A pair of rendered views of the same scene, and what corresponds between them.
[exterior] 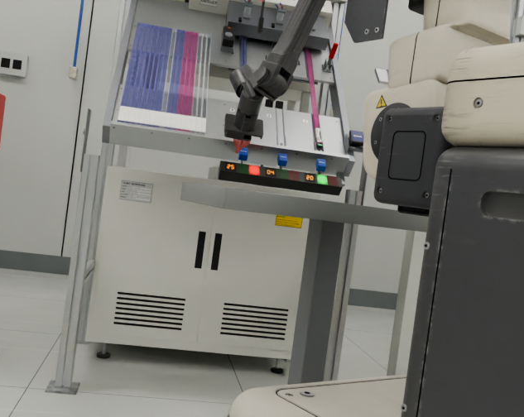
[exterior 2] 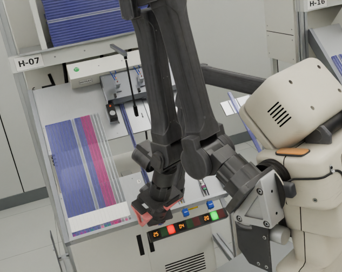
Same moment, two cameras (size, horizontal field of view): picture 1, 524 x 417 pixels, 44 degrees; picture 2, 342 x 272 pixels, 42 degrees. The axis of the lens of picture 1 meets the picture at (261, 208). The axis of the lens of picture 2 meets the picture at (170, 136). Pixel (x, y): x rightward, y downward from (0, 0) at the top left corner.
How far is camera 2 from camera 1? 1.08 m
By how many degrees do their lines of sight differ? 20
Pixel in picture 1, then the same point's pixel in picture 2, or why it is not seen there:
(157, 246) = (113, 254)
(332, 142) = (210, 179)
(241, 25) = (117, 99)
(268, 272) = (185, 238)
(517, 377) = not seen: outside the picture
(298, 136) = (188, 184)
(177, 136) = (114, 228)
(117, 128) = (75, 240)
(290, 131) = not seen: hidden behind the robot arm
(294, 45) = (180, 174)
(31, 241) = (0, 191)
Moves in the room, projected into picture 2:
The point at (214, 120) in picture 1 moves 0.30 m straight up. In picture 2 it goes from (131, 197) to (116, 130)
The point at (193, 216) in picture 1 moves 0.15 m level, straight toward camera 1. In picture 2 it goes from (129, 229) to (134, 246)
